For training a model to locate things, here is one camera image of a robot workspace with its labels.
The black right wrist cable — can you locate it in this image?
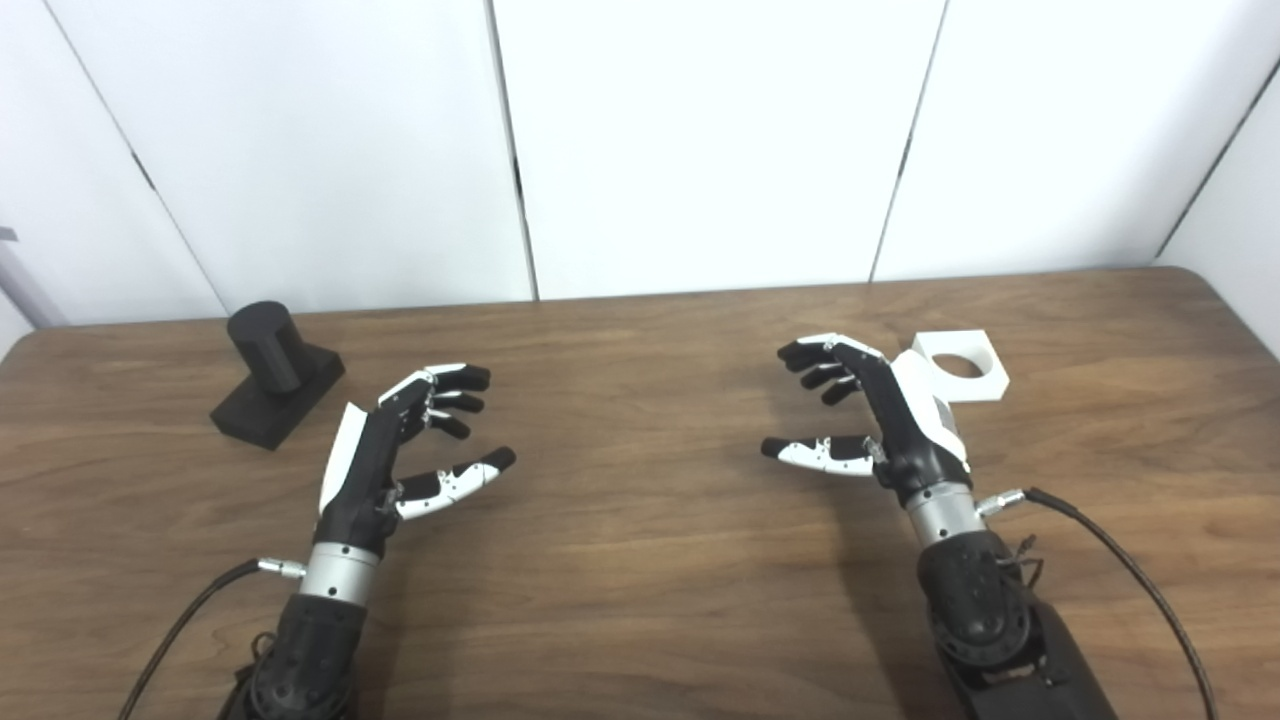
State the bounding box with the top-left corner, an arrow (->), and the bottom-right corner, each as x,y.
975,487 -> 1218,720

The black peg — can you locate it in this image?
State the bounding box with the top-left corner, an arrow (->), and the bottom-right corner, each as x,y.
210,301 -> 346,451

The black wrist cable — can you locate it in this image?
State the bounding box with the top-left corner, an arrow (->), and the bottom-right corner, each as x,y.
118,558 -> 306,720
975,487 -> 1218,720

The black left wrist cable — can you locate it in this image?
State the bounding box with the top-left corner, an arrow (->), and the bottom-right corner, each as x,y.
118,558 -> 306,720

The grey wall post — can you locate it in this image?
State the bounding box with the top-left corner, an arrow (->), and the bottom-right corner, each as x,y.
0,228 -> 69,329

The white square piece with hole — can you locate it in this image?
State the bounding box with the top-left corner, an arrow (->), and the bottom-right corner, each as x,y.
910,328 -> 1011,404

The white and black right hand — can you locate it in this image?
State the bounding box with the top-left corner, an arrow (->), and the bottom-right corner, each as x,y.
760,333 -> 973,506

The white and black left hand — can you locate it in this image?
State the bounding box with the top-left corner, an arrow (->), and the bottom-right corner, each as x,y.
317,363 -> 518,557

